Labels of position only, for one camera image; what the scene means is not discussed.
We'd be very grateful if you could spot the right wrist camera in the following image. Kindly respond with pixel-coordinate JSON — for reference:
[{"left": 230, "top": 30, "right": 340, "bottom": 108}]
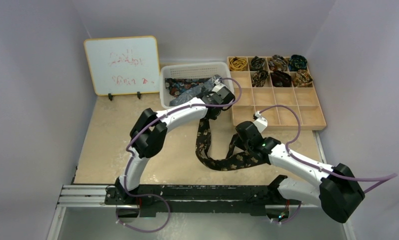
[{"left": 253, "top": 111, "right": 268, "bottom": 133}]

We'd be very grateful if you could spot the orange brown rolled tie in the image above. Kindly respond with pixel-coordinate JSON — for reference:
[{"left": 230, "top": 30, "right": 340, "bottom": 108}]
[{"left": 292, "top": 69, "right": 313, "bottom": 88}]

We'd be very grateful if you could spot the brown patterned rolled tie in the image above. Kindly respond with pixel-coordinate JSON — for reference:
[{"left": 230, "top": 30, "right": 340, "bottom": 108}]
[{"left": 268, "top": 54, "right": 288, "bottom": 72}]

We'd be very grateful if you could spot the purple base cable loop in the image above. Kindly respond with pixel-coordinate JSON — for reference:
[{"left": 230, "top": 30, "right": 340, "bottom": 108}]
[{"left": 115, "top": 191, "right": 173, "bottom": 233}]

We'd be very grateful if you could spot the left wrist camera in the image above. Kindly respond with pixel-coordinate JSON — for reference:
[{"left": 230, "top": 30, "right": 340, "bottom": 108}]
[{"left": 211, "top": 80, "right": 228, "bottom": 94}]

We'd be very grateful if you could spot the aluminium rail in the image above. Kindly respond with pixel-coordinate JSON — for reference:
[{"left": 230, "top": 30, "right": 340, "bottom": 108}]
[{"left": 57, "top": 184, "right": 116, "bottom": 208}]

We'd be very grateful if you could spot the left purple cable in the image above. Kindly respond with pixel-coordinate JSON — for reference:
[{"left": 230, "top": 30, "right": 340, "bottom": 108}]
[{"left": 123, "top": 77, "right": 243, "bottom": 200}]

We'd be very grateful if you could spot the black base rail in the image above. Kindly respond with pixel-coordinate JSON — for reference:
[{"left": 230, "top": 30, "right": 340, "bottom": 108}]
[{"left": 105, "top": 181, "right": 299, "bottom": 221}]

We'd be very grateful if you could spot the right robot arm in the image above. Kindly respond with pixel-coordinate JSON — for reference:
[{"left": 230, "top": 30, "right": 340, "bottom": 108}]
[{"left": 235, "top": 121, "right": 365, "bottom": 223}]

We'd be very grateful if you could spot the dark colourful patterned tie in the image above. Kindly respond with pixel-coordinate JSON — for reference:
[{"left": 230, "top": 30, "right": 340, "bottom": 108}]
[{"left": 164, "top": 78, "right": 209, "bottom": 98}]

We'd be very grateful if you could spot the yellow rolled tie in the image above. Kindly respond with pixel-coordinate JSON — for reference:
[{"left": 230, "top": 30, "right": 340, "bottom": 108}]
[{"left": 228, "top": 57, "right": 248, "bottom": 72}]

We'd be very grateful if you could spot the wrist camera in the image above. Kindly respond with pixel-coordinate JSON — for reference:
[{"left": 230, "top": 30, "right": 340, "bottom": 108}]
[
  {"left": 211, "top": 80, "right": 228, "bottom": 94},
  {"left": 253, "top": 111, "right": 268, "bottom": 133}
]

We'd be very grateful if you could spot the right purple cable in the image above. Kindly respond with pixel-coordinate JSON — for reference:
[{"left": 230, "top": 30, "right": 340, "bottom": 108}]
[{"left": 254, "top": 105, "right": 398, "bottom": 195}]

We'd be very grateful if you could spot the grey blue patterned tie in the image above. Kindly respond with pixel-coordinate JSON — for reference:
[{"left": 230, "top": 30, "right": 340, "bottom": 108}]
[{"left": 169, "top": 74, "right": 222, "bottom": 107}]

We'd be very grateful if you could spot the white plastic basket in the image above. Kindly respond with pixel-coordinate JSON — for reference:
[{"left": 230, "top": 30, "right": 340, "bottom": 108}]
[{"left": 159, "top": 61, "right": 231, "bottom": 109}]

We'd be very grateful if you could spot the white whiteboard orange frame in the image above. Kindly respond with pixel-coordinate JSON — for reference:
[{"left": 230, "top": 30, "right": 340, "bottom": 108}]
[{"left": 83, "top": 35, "right": 160, "bottom": 96}]

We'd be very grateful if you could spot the dark maroon rolled tie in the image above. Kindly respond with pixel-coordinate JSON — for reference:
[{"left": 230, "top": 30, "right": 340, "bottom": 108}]
[{"left": 270, "top": 70, "right": 292, "bottom": 88}]

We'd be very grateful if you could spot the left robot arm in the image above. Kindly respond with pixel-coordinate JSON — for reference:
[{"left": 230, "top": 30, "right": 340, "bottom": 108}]
[{"left": 114, "top": 82, "right": 240, "bottom": 205}]

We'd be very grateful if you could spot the dark olive rolled tie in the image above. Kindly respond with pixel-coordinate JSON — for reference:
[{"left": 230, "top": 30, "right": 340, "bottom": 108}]
[{"left": 249, "top": 56, "right": 266, "bottom": 71}]

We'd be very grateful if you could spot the dark green rolled tie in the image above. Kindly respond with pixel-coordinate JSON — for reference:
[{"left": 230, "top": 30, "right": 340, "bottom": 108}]
[{"left": 288, "top": 54, "right": 308, "bottom": 72}]

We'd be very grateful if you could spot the black floral tie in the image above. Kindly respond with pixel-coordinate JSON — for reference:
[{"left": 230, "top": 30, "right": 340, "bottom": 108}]
[{"left": 194, "top": 118, "right": 266, "bottom": 172}]

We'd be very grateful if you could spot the wooden compartment tray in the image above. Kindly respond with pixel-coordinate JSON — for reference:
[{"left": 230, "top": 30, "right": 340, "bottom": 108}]
[{"left": 227, "top": 55, "right": 327, "bottom": 131}]

